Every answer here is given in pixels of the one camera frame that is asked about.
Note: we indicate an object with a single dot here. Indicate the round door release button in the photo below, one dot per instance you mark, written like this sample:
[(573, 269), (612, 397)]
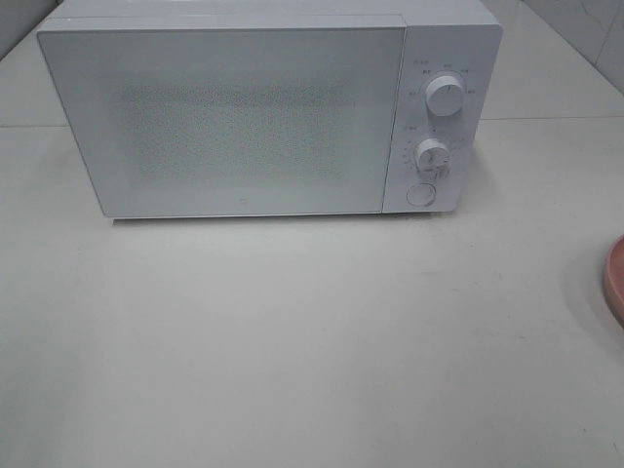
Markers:
[(421, 195)]

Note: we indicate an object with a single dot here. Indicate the white microwave door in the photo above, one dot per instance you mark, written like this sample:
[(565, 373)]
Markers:
[(188, 123)]

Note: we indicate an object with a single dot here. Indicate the pink round plate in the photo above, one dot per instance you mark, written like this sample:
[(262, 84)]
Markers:
[(613, 280)]

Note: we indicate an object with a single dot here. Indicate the white lower timer knob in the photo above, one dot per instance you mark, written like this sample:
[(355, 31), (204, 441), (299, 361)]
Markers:
[(431, 154)]

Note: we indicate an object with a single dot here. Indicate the white upper power knob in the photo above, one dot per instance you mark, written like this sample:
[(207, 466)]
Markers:
[(444, 94)]

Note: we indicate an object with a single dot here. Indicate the white microwave oven body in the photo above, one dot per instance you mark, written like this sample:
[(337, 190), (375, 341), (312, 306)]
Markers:
[(460, 37)]

